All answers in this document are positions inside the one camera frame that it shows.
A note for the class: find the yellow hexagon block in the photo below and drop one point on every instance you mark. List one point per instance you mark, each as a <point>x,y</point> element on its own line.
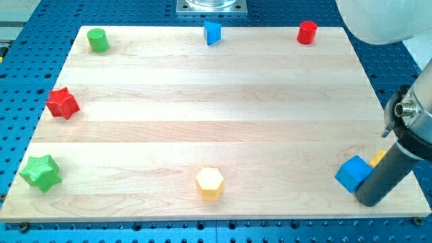
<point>209,183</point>

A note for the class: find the blue triangular prism block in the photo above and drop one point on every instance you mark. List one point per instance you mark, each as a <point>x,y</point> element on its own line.
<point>212,32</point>

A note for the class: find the red star block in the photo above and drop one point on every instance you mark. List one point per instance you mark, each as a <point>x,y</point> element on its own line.
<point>62,103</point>

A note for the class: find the red cylinder block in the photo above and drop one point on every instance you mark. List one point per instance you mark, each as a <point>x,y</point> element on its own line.
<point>306,33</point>

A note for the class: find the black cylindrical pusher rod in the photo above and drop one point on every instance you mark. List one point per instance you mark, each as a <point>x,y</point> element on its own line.
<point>396,164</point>

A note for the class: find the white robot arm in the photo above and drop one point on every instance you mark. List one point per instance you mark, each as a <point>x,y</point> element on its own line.
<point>385,22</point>

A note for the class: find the yellow block behind pusher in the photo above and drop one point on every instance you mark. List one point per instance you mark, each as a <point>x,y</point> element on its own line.
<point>374,161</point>

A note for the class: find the wooden board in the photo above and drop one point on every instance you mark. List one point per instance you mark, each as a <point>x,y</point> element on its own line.
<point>277,118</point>

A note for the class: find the blue cube block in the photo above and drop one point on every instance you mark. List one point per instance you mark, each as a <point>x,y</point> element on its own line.
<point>352,173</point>

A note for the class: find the green star block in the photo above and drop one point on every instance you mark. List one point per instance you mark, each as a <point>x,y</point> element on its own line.
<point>41,172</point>

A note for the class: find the green cylinder block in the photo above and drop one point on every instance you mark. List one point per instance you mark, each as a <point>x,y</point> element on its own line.
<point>97,39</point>

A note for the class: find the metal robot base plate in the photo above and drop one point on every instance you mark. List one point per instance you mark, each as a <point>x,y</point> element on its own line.
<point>211,7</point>

